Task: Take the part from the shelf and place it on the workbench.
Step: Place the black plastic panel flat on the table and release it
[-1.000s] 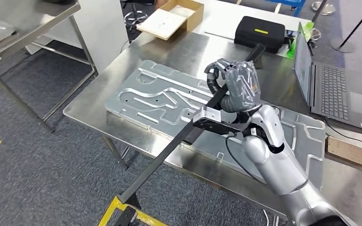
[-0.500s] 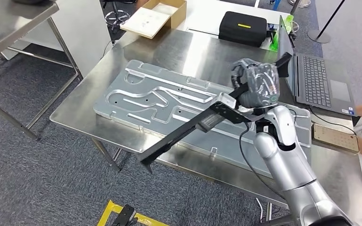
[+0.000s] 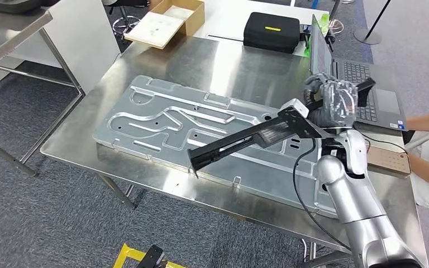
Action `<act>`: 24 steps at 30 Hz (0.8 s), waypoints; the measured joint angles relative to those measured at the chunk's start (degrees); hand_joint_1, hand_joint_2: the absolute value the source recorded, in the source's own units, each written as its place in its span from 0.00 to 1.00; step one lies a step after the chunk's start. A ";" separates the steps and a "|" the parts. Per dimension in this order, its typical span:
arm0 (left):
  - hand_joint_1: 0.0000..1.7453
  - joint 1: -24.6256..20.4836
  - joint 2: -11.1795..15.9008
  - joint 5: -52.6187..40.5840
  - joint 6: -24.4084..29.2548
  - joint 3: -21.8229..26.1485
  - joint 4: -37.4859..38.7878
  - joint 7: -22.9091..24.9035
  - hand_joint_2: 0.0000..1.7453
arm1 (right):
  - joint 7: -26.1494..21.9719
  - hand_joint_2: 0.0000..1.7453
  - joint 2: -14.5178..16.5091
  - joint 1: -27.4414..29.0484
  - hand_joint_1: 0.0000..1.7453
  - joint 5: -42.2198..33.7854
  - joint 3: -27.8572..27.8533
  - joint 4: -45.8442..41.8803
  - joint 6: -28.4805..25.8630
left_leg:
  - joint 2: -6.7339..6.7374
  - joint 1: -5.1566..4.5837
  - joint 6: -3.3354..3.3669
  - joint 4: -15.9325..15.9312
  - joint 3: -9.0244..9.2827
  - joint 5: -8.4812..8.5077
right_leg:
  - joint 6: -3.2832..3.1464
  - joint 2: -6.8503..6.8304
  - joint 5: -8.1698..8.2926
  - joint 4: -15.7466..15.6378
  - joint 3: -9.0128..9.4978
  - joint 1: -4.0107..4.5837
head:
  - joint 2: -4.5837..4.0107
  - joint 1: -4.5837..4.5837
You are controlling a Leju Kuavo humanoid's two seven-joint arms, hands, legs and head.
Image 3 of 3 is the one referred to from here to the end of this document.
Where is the black camera bracket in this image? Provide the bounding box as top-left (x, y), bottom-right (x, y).
top-left (277, 109), bottom-right (336, 141)

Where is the white foam board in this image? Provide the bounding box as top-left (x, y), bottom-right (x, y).
top-left (124, 11), bottom-right (185, 49)

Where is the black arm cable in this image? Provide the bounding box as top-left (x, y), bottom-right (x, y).
top-left (292, 137), bottom-right (352, 252)

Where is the black office chair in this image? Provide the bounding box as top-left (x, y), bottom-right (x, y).
top-left (103, 0), bottom-right (150, 38)

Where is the white desk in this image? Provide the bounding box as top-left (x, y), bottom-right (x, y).
top-left (194, 0), bottom-right (330, 58)

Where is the steel workbench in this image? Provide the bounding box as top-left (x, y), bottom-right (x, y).
top-left (40, 35), bottom-right (429, 268)

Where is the black stanchion post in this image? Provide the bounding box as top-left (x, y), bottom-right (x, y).
top-left (354, 0), bottom-right (391, 46)

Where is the brown keypad device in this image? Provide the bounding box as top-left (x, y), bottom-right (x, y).
top-left (366, 146), bottom-right (411, 175)

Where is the steel table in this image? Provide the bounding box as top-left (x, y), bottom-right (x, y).
top-left (0, 0), bottom-right (85, 178)

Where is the cardboard box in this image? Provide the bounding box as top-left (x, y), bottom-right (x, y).
top-left (123, 0), bottom-right (206, 50)

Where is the grey laptop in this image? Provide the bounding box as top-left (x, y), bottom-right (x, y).
top-left (308, 14), bottom-right (409, 132)

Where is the black plastic bracket part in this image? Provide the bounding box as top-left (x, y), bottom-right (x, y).
top-left (187, 76), bottom-right (377, 180)

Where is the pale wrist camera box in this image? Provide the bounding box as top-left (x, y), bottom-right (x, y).
top-left (278, 98), bottom-right (310, 119)

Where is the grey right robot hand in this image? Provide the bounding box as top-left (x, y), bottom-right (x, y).
top-left (303, 73), bottom-right (360, 130)

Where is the green object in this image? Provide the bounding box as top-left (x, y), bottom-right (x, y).
top-left (303, 13), bottom-right (330, 58)

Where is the black case with yellow label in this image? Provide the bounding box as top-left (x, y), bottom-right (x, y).
top-left (242, 12), bottom-right (302, 54)

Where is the white panel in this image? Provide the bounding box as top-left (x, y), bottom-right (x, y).
top-left (0, 0), bottom-right (121, 95)

